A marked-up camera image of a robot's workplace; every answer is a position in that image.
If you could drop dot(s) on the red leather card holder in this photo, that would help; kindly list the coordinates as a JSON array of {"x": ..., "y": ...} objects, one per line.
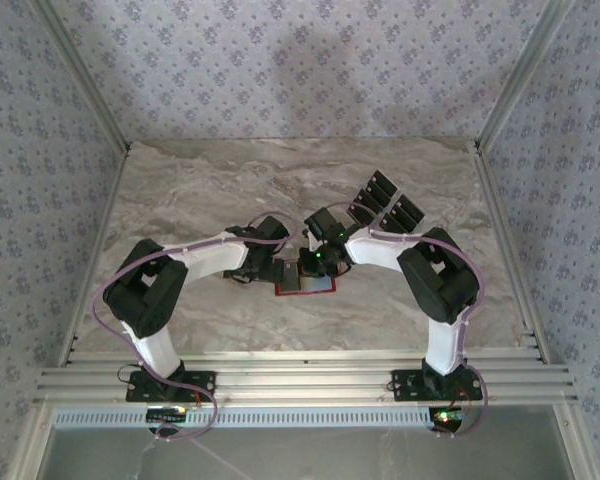
[{"x": 320, "y": 286}]

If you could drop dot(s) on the black VIP credit card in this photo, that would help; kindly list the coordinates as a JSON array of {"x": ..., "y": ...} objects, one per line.
[
  {"x": 377, "y": 191},
  {"x": 410, "y": 206},
  {"x": 369, "y": 201},
  {"x": 360, "y": 212},
  {"x": 401, "y": 215},
  {"x": 391, "y": 224},
  {"x": 385, "y": 181}
]

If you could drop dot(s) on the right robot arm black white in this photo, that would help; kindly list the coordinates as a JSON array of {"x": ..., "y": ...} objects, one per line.
[{"x": 380, "y": 252}]

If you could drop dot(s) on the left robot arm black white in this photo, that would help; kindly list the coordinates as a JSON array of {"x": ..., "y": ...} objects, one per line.
[{"x": 205, "y": 260}]

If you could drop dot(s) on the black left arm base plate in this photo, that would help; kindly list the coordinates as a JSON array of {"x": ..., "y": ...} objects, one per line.
[{"x": 205, "y": 382}]

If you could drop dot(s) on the aluminium mounting rail beam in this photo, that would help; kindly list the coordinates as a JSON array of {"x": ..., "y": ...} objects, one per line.
[{"x": 305, "y": 380}]

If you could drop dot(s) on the aluminium table side rail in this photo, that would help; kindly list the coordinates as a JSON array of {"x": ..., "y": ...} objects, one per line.
[
  {"x": 494, "y": 200},
  {"x": 105, "y": 220}
]

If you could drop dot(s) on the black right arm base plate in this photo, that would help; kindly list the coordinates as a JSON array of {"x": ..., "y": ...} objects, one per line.
[{"x": 405, "y": 385}]

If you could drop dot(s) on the aluminium frame post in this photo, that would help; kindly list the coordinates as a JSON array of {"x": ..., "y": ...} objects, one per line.
[
  {"x": 520, "y": 75},
  {"x": 86, "y": 75}
]

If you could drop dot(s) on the aluminium lower frame leg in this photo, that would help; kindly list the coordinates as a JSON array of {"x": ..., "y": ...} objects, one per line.
[
  {"x": 575, "y": 445},
  {"x": 30, "y": 445}
]

